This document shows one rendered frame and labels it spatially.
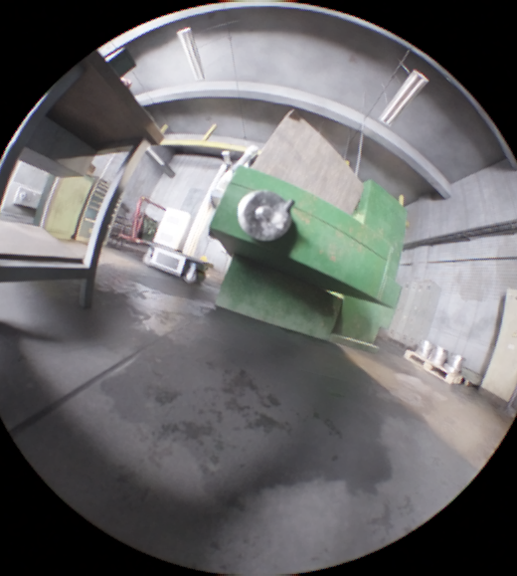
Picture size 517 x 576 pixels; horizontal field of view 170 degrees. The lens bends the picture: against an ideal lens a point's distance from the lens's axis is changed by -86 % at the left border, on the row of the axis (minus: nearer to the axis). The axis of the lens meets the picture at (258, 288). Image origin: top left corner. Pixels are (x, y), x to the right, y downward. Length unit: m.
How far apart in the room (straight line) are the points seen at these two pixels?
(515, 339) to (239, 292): 4.68
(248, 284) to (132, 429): 1.42
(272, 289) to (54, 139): 1.93
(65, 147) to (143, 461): 1.22
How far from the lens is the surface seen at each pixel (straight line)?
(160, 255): 2.33
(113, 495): 0.40
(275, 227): 0.65
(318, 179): 1.34
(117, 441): 0.43
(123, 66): 1.02
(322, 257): 0.79
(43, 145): 1.13
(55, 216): 2.78
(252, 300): 1.60
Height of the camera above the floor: 0.38
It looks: 4 degrees down
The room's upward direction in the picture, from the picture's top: 21 degrees clockwise
